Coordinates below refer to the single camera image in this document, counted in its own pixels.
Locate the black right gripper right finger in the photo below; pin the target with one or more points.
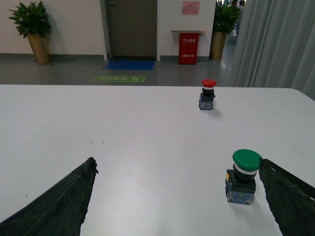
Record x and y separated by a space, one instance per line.
291 200

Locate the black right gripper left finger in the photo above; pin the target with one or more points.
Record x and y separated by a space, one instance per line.
59 211

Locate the green mushroom push button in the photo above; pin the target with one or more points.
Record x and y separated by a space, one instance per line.
240 184

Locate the red mushroom push button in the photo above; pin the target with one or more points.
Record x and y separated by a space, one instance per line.
206 100

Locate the green floor sign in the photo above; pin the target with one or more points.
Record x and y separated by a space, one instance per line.
119 78

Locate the grey curtain right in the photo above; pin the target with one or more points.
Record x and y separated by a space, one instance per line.
276 46

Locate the blue floor mat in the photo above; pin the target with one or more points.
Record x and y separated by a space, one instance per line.
129 65

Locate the red fire extinguisher cabinet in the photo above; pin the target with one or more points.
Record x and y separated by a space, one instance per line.
188 45

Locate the right potted plant gold vase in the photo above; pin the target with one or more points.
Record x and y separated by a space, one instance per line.
225 19

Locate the potted plant gold vase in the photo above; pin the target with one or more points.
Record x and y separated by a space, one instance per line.
225 19
32 23

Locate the left potted plant gold vase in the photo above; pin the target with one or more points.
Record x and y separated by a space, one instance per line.
32 23

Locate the grey door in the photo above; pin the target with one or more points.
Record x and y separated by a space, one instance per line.
133 28

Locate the pink wall notice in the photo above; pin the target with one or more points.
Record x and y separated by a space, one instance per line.
190 7

